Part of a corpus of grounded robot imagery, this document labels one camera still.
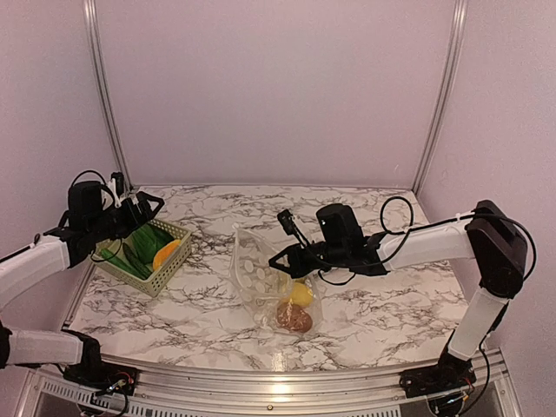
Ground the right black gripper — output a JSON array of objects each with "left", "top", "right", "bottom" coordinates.
[{"left": 268, "top": 241, "right": 348, "bottom": 278}]

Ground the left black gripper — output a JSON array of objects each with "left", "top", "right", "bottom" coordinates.
[{"left": 88, "top": 191, "right": 164, "bottom": 243}]

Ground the fake yellow lemon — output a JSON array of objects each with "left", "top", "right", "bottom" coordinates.
[{"left": 289, "top": 282, "right": 314, "bottom": 308}]

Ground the clear polka dot zip bag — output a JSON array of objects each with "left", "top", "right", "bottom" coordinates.
[{"left": 229, "top": 224, "right": 322, "bottom": 336}]

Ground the fake brown potato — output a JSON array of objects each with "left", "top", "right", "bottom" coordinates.
[{"left": 276, "top": 302, "right": 313, "bottom": 333}]

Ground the fake orange pepper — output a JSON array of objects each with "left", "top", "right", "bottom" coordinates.
[{"left": 152, "top": 239, "right": 181, "bottom": 271}]

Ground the fake dark green cucumber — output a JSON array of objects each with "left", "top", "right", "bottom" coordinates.
[{"left": 100, "top": 242, "right": 151, "bottom": 281}]

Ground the fake green bok choy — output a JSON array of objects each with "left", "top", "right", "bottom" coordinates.
[{"left": 131, "top": 224, "right": 174, "bottom": 264}]

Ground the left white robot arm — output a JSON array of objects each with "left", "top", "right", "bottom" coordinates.
[{"left": 1, "top": 169, "right": 164, "bottom": 387}]

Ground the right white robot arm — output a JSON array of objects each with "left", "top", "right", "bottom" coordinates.
[{"left": 268, "top": 200, "right": 538, "bottom": 389}]

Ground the pale green plastic basket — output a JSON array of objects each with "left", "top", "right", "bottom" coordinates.
[{"left": 91, "top": 219, "right": 191, "bottom": 297}]

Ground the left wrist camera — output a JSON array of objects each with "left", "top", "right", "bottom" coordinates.
[{"left": 104, "top": 172, "right": 133, "bottom": 209}]

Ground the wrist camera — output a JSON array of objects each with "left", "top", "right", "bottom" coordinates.
[
  {"left": 104, "top": 172, "right": 133, "bottom": 209},
  {"left": 277, "top": 209, "right": 309, "bottom": 247}
]

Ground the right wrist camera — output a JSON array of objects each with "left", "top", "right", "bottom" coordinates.
[{"left": 277, "top": 209, "right": 309, "bottom": 247}]

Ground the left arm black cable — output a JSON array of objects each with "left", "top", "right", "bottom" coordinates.
[{"left": 71, "top": 169, "right": 131, "bottom": 266}]

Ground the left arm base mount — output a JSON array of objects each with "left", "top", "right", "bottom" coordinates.
[{"left": 63, "top": 330, "right": 138, "bottom": 395}]

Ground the left aluminium frame post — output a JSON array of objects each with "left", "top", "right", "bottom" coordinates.
[{"left": 83, "top": 0, "right": 133, "bottom": 191}]

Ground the aluminium frame post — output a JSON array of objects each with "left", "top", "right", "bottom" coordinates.
[
  {"left": 412, "top": 0, "right": 468, "bottom": 196},
  {"left": 83, "top": 0, "right": 133, "bottom": 191}
]

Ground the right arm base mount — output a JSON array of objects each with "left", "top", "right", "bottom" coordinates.
[{"left": 400, "top": 347, "right": 477, "bottom": 398}]

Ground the front aluminium table rail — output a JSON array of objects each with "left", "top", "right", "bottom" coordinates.
[{"left": 25, "top": 347, "right": 522, "bottom": 417}]

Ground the right aluminium frame post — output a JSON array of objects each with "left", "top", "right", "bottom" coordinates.
[{"left": 412, "top": 0, "right": 468, "bottom": 196}]

